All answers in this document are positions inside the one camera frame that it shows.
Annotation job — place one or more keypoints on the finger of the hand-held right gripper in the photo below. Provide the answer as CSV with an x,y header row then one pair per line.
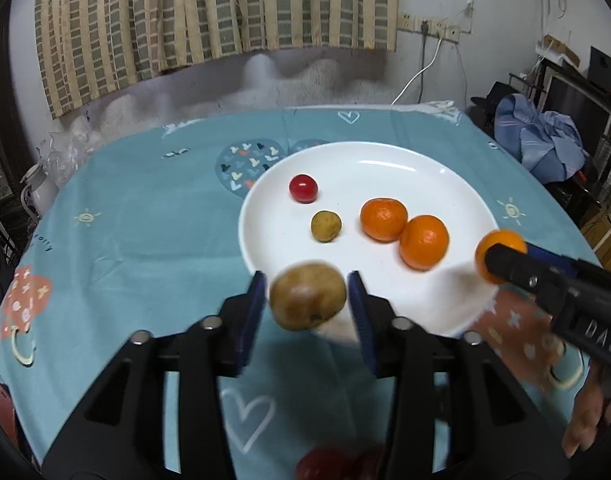
x,y
515,265
550,255

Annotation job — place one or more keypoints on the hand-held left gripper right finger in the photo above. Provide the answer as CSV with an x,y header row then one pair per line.
x,y
360,320

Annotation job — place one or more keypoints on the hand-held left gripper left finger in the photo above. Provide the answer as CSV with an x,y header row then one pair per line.
x,y
253,310

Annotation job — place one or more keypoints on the orange mandarin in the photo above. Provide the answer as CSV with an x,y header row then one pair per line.
x,y
424,242
384,219
500,240

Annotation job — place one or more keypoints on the white oval plate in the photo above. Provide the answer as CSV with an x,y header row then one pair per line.
x,y
365,170

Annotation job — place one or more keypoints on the person's right hand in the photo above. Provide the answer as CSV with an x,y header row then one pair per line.
x,y
583,420

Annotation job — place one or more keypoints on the small yellow-green jujube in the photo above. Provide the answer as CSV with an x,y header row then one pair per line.
x,y
326,226

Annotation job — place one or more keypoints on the blue clothing pile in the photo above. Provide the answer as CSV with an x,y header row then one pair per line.
x,y
540,135

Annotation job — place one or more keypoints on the teal printed tablecloth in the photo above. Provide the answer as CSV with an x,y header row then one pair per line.
x,y
150,240

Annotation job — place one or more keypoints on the small red cherry tomato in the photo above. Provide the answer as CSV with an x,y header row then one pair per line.
x,y
303,188

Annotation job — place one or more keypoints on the black monitor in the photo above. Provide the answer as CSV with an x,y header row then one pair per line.
x,y
580,100

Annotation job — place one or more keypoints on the black hat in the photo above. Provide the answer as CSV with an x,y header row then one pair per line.
x,y
490,105

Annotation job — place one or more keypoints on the black speaker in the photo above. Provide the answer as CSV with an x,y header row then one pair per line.
x,y
604,67

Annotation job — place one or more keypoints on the flat cardboard box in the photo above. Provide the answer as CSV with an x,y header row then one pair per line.
x,y
560,50

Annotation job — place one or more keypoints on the clear plastic bag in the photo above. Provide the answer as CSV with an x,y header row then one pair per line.
x,y
68,152

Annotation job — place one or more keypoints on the beige checked curtain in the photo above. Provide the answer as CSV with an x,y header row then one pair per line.
x,y
210,10

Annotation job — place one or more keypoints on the wall power socket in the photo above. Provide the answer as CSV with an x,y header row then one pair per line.
x,y
433,27

